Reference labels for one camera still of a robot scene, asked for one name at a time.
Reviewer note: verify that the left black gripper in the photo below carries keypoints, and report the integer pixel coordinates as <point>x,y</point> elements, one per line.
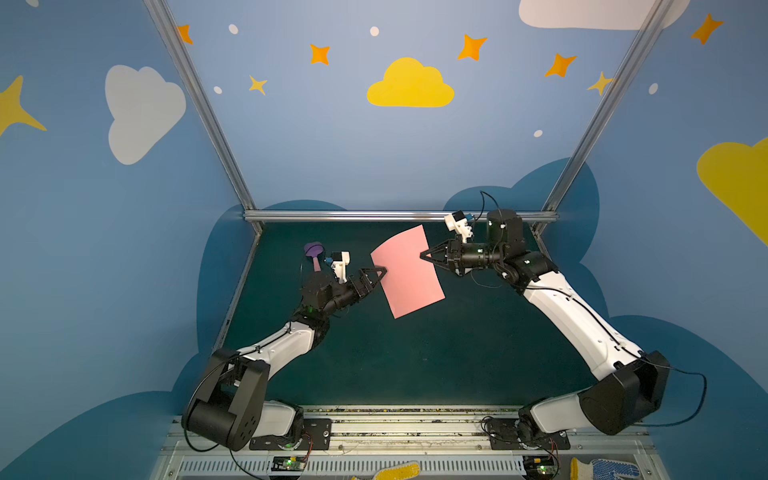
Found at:
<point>362,282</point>

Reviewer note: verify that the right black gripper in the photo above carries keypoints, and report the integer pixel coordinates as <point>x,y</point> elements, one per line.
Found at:
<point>451,255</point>

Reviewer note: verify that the pink square paper sheet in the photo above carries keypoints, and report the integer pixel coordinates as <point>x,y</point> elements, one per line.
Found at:
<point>410,283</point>

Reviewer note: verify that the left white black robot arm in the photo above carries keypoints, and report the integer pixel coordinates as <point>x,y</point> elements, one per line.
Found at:
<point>229,405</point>

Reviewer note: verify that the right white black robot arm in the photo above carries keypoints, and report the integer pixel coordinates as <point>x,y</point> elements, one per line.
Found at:
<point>630,383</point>

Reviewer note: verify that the left purple pink spatula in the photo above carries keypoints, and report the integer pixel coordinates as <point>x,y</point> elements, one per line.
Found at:
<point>313,251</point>

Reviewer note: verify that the yellow glove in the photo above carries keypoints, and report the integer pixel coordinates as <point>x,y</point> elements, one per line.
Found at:
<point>402,471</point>

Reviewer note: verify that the left green circuit board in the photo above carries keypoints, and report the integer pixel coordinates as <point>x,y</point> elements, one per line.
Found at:
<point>288,464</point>

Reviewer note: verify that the green circuit board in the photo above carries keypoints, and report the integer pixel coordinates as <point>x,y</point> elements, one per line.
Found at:
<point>288,464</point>
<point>540,468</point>

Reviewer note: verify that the right green circuit board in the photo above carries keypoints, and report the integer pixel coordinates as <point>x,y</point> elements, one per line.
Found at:
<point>540,468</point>

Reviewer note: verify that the blue white glove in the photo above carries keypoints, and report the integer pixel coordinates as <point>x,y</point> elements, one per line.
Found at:
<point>603,469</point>

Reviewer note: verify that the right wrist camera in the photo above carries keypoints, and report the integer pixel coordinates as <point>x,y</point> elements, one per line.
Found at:
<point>460,224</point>

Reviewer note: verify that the horizontal aluminium frame bar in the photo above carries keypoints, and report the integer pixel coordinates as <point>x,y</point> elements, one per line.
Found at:
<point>343,216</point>

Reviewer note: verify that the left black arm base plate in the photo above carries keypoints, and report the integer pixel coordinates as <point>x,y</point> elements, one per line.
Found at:
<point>313,432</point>

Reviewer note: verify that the aluminium front rail base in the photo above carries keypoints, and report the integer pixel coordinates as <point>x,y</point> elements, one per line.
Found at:
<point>446,440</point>

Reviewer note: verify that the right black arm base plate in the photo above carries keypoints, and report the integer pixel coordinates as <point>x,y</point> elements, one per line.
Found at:
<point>517,434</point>

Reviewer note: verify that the left aluminium frame post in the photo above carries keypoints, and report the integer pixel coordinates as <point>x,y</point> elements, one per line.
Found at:
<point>167,28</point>

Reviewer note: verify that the aluminium frame post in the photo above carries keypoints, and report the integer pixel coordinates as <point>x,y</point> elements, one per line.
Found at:
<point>167,28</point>
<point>638,51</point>

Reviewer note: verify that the right aluminium frame post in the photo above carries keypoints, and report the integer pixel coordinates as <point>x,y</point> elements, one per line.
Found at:
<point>638,51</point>

